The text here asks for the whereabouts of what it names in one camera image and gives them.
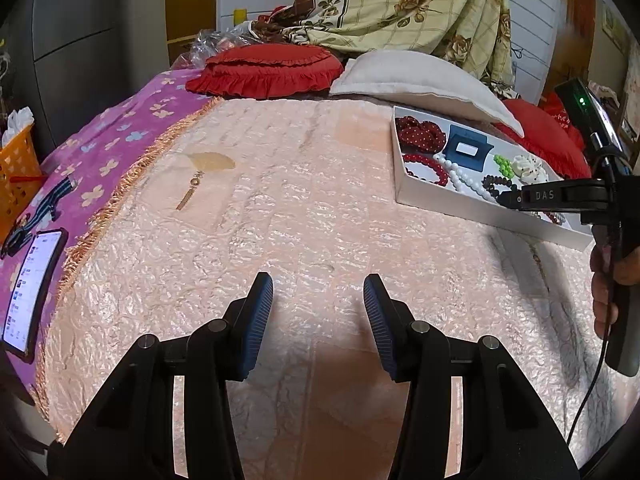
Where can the dark red dotted scrunchie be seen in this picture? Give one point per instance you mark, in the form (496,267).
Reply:
(426,137)

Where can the orange plastic basket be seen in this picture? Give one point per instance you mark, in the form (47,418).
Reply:
(21,179)

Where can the red shopping bag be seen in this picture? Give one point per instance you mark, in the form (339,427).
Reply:
(553,106)

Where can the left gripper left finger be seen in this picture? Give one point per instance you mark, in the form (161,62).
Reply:
(253,321)

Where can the red pillow right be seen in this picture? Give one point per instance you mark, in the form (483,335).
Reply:
(544,138)

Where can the smartphone with lit screen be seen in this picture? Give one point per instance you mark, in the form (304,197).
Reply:
(29,293)

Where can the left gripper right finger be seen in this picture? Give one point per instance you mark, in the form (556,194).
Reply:
(381,314)

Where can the person right hand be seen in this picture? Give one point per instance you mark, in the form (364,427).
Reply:
(605,273)

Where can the white cherry print scrunchie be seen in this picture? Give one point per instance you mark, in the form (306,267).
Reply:
(529,169)

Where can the clear plastic bag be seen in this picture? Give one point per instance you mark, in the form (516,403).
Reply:
(195,51)

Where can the white shallow box tray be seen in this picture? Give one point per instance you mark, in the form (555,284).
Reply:
(431,182)

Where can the grey refrigerator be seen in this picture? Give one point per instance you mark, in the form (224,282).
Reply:
(66,65)

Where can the blue hair claw clip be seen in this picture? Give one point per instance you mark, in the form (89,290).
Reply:
(467,148)

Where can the purple floral blanket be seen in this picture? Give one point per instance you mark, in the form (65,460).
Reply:
(115,144)

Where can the pink quilted bedspread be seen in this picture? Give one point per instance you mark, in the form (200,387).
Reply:
(304,190)

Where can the floral beige quilt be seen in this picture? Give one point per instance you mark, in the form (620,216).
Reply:
(474,35)

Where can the white pillow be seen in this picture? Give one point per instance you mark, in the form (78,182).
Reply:
(423,81)

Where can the round red ruffled cushion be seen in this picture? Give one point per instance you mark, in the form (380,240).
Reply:
(267,71)

